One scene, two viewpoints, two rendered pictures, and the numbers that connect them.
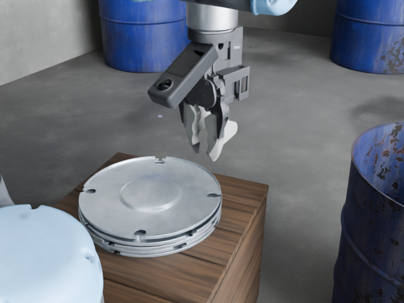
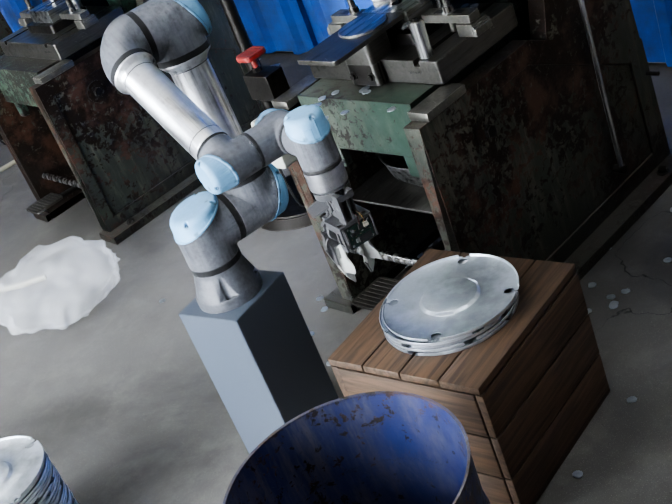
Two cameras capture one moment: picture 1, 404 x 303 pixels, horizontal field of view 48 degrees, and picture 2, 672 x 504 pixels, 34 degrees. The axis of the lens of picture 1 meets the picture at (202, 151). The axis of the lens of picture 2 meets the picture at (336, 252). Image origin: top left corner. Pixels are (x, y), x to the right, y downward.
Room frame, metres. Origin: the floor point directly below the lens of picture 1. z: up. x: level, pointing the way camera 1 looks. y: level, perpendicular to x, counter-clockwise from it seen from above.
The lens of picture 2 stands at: (1.44, -1.69, 1.62)
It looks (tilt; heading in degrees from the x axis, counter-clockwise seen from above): 29 degrees down; 116
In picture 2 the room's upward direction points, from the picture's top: 22 degrees counter-clockwise
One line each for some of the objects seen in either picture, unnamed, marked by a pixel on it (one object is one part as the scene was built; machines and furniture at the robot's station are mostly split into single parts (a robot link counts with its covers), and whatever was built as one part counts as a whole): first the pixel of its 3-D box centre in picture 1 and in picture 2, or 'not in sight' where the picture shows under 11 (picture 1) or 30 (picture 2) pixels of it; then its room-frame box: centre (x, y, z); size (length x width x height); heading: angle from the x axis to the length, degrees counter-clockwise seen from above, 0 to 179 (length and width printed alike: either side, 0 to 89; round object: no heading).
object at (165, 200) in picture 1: (150, 192); (449, 295); (0.77, 0.11, 0.39); 0.29 x 0.29 x 0.01
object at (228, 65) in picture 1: (214, 66); (343, 213); (0.68, -0.02, 0.69); 0.09 x 0.08 x 0.12; 135
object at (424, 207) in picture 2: not in sight; (453, 165); (0.64, 0.82, 0.31); 0.43 x 0.42 x 0.01; 151
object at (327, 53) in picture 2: not in sight; (358, 59); (0.55, 0.66, 0.72); 0.25 x 0.14 x 0.14; 61
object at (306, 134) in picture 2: not in sight; (311, 138); (0.67, -0.01, 0.85); 0.09 x 0.08 x 0.11; 140
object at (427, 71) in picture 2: not in sight; (409, 41); (0.63, 0.81, 0.68); 0.45 x 0.30 x 0.06; 151
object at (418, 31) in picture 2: not in sight; (420, 37); (0.73, 0.62, 0.75); 0.03 x 0.03 x 0.10; 61
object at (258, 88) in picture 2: not in sight; (274, 101); (0.25, 0.77, 0.62); 0.10 x 0.06 x 0.20; 151
